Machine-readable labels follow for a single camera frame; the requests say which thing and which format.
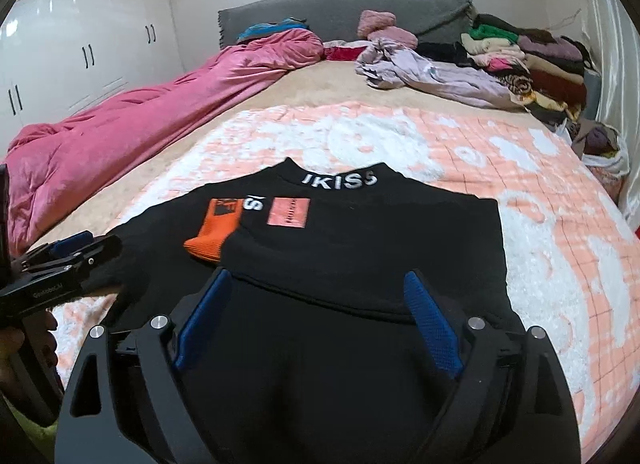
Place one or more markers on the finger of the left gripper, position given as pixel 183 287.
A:
pixel 71 245
pixel 36 264

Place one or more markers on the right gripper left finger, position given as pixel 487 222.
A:
pixel 91 426

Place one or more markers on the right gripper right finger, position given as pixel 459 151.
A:
pixel 507 400

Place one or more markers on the black IKISS sweater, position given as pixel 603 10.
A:
pixel 316 358

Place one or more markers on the white bag of clothes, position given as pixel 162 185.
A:
pixel 601 150

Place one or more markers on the stack of folded clothes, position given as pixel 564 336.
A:
pixel 551 76

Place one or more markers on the person left hand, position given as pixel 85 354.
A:
pixel 11 341

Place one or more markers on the pink quilted duvet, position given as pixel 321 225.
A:
pixel 54 168

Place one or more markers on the peach white plaid blanket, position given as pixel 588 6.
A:
pixel 573 261

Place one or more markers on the white wardrobe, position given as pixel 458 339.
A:
pixel 59 57

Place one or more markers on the beige fleece bed sheet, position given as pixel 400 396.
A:
pixel 320 84

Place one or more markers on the blue cloth at headboard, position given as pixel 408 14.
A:
pixel 262 30

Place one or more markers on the red garment near pillow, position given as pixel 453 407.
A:
pixel 343 53

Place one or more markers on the grey bed headboard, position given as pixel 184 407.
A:
pixel 429 20

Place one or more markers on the lilac crumpled garment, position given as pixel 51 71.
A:
pixel 387 65

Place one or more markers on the pink fluffy knit item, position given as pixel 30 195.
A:
pixel 376 25

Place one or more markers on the white satin curtain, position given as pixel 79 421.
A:
pixel 614 43

